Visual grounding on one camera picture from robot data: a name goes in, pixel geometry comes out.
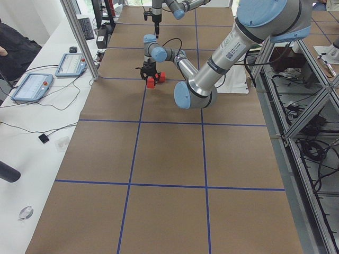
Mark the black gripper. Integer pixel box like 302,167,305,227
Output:
143,7,162,39
135,59,159,81

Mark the red block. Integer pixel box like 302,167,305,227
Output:
156,72,166,83
146,77,156,89

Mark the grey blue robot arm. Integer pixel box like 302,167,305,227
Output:
144,0,210,39
140,0,313,109

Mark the black computer keyboard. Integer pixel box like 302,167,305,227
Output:
78,17,95,40

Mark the far teach pendant tablet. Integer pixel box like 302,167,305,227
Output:
55,53,87,78

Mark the teach pendant tablet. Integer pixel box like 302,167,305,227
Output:
55,53,87,78
11,73,53,102

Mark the black computer mouse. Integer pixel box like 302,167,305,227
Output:
69,46,77,53

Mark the near teach pendant tablet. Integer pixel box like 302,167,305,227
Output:
11,73,53,102

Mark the seated person in black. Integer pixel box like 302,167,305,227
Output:
1,22,42,81

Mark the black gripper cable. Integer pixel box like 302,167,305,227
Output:
158,38,186,61

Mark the aluminium frame post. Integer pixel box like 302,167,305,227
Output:
60,0,99,81

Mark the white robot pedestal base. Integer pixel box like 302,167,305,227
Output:
215,65,249,94

